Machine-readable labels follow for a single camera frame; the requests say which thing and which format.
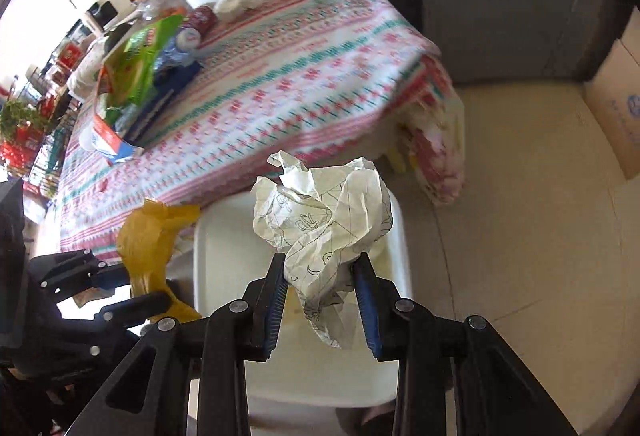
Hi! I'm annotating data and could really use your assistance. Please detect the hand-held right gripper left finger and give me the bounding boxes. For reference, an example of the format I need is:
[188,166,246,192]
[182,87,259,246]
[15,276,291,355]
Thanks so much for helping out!
[62,252,291,436]

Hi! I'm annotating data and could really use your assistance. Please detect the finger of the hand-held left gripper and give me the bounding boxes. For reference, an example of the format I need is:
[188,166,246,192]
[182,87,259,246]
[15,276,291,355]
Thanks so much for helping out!
[92,292,173,332]
[27,250,132,303]

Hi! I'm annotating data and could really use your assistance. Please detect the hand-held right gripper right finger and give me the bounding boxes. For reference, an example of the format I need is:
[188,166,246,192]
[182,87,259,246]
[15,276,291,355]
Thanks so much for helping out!
[351,252,581,436]

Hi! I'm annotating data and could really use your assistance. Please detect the yellow plastic bag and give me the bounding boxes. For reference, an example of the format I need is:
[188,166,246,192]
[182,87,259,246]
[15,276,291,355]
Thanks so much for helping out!
[116,198,202,323]

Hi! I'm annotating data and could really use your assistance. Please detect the white plastic bin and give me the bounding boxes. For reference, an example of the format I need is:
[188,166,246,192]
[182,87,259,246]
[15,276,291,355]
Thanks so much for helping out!
[192,190,415,409]

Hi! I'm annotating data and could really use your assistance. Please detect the printed paper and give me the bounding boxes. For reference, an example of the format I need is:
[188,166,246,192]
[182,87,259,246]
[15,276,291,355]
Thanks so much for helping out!
[251,151,394,349]

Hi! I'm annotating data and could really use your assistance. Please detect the paper drink carton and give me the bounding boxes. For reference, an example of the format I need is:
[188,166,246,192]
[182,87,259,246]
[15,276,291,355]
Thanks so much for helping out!
[92,66,146,164]

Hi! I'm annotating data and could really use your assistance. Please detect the blue snack packet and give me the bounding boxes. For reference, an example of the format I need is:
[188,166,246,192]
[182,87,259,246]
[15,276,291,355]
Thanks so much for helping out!
[122,60,203,147]

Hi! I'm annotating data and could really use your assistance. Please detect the green snack bag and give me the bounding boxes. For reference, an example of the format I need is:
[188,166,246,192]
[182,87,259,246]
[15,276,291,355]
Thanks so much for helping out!
[102,14,185,109]

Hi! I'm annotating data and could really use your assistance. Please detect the clear bottle with white cap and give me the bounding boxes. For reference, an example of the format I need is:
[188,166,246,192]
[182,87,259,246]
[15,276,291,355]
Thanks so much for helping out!
[155,26,202,72]

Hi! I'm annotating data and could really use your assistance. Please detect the red drink can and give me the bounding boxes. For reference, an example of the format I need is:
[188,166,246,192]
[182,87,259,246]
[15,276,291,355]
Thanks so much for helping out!
[180,6,218,34]

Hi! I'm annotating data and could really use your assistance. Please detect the green leafy plant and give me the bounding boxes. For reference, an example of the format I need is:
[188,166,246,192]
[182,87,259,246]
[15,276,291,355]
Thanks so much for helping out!
[0,98,48,137]

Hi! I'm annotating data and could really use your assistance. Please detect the floral table skirt cloth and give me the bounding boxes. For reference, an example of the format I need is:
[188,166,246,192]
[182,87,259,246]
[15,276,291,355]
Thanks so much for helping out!
[395,56,467,207]

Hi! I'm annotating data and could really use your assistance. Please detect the patterned striped tablecloth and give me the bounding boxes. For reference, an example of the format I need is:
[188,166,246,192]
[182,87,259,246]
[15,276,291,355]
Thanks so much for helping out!
[50,0,458,267]

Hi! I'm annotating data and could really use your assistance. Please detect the cardboard box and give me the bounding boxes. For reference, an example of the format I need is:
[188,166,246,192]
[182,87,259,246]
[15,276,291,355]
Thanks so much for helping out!
[582,8,640,179]

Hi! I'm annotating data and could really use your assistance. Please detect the wire storage rack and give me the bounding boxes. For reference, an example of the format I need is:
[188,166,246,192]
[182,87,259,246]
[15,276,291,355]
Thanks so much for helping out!
[0,66,81,197]

